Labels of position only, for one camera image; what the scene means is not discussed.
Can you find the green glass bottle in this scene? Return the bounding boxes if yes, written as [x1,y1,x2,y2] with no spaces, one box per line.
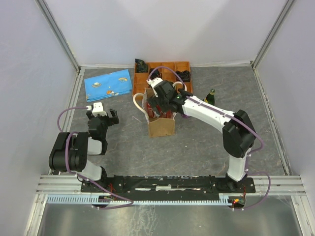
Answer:
[203,88,216,106]

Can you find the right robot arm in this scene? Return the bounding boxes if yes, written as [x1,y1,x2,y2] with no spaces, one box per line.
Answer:
[147,78,255,192]

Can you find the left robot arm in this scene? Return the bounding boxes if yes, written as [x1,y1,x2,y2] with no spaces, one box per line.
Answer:
[49,109,119,192]

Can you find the wooden compartment tray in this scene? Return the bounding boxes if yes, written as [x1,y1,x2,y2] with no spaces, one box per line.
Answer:
[132,61,193,95]

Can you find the blue space-print cloth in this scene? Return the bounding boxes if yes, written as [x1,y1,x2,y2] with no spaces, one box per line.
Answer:
[84,69,132,102]

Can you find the dark packet in tray corner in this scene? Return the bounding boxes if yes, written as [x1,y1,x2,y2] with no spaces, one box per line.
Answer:
[135,59,148,73]

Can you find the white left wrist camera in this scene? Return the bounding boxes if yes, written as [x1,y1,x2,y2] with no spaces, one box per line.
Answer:
[86,102,107,117]

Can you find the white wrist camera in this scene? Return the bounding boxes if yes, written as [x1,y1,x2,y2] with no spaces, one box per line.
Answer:
[86,102,107,117]
[147,77,163,97]

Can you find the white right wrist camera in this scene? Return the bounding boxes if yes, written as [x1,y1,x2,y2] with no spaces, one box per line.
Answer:
[147,77,163,97]

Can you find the black straps in tray centre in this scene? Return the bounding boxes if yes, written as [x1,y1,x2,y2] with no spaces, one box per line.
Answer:
[148,68,161,82]

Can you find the black straps in tray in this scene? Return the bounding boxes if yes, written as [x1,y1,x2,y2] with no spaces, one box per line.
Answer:
[148,68,161,82]
[174,69,191,82]

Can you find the black straps in tray right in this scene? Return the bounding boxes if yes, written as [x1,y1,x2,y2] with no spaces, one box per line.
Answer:
[174,69,191,82]

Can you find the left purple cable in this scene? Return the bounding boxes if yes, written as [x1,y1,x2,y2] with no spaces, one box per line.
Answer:
[57,106,135,210]

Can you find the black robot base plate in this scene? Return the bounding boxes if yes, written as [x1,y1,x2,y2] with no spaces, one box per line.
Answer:
[80,175,256,200]

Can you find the aluminium frame rail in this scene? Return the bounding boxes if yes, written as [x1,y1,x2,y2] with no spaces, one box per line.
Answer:
[35,174,84,195]

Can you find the light blue cable duct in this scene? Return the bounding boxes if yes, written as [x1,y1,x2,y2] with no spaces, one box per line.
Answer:
[46,193,234,205]

